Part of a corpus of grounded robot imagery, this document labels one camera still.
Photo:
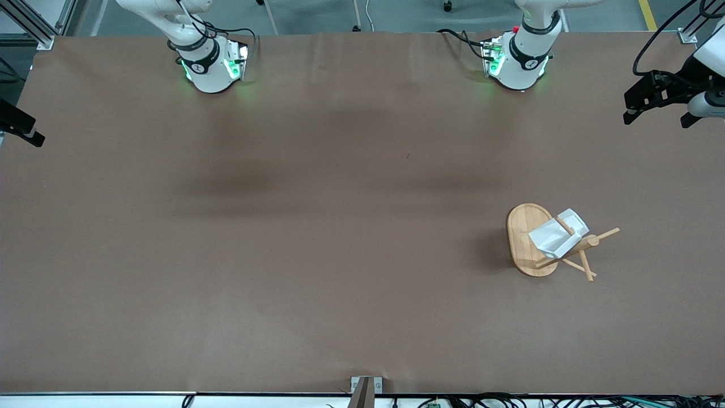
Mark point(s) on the wooden cup rack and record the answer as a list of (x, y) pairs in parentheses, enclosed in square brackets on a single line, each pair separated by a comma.
[(521, 238)]

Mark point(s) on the white angular cup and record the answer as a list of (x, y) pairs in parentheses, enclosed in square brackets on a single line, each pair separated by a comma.
[(552, 238)]

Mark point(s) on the brown table cover sheet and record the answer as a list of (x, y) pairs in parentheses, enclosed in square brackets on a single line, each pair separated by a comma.
[(362, 226)]

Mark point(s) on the metal table edge bracket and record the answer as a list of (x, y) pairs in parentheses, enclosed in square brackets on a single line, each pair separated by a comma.
[(365, 391)]

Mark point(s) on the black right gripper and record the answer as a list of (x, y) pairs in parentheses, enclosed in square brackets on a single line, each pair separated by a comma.
[(17, 122)]

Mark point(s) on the metal base connector plate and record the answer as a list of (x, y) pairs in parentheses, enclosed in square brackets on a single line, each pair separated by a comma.
[(490, 54), (241, 56)]

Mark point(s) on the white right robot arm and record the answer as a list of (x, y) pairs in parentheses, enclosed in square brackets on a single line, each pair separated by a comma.
[(209, 76)]

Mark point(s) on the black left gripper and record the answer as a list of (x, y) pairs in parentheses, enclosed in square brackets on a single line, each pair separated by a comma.
[(678, 85)]

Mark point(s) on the grey metal leg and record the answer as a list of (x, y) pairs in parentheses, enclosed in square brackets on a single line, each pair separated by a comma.
[(357, 17), (272, 20)]

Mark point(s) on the aluminium frame post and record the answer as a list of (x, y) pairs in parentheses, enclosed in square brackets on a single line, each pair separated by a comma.
[(687, 35), (34, 28)]

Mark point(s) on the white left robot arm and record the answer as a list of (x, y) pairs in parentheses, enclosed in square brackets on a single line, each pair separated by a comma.
[(524, 68)]

